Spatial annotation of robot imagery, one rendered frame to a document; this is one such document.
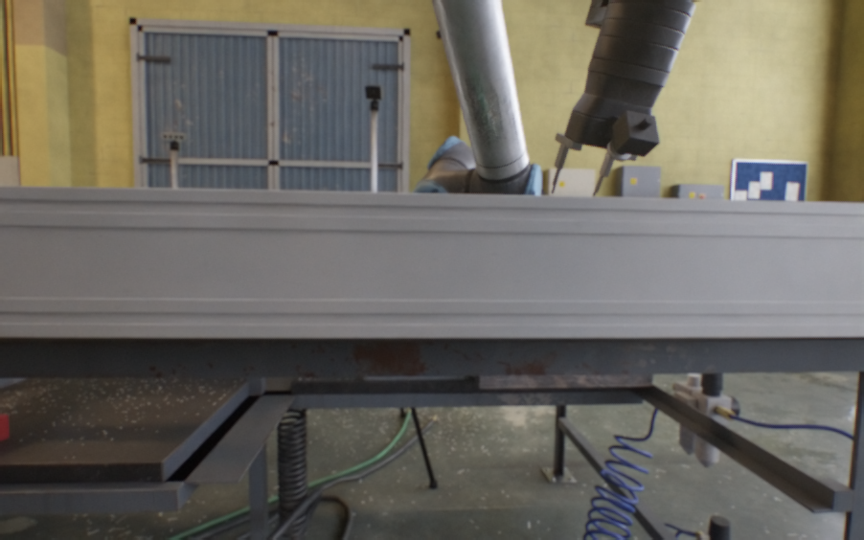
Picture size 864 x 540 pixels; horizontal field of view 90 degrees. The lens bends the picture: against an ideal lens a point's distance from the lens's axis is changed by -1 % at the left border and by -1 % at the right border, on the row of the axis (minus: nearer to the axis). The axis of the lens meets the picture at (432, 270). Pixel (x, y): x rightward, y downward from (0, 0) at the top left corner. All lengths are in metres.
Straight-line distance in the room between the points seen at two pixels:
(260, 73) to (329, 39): 1.14
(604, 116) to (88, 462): 0.80
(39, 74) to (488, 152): 7.91
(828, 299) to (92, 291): 0.37
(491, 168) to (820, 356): 0.51
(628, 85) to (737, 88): 8.52
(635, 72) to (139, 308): 0.42
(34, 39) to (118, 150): 1.66
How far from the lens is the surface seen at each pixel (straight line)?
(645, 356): 0.30
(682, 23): 0.49
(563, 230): 0.22
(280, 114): 7.20
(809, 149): 9.66
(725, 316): 0.27
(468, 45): 0.64
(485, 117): 0.68
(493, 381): 0.99
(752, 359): 0.34
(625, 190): 7.46
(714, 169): 8.53
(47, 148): 8.13
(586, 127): 0.47
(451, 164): 0.87
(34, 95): 8.35
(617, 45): 0.48
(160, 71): 7.94
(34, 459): 0.89
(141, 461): 0.80
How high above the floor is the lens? 0.91
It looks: 4 degrees down
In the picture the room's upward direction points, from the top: 1 degrees clockwise
